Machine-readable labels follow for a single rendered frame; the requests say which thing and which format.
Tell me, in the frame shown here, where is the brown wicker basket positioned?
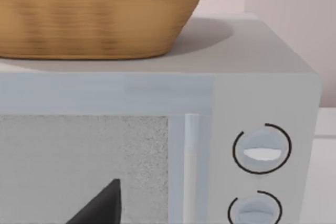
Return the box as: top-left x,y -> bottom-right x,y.
0,0 -> 215,60

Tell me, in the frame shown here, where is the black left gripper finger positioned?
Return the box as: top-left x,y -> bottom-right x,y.
65,178 -> 123,224

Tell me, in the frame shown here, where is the pale microwave oven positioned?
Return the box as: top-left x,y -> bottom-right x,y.
0,13 -> 322,224

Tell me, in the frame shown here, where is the pale microwave door handle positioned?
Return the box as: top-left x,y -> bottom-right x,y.
184,113 -> 200,224

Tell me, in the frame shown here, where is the pale microwave knob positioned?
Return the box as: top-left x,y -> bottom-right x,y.
232,123 -> 292,175
227,190 -> 283,224

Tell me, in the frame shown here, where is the pale microwave door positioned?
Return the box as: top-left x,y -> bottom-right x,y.
0,73 -> 214,224

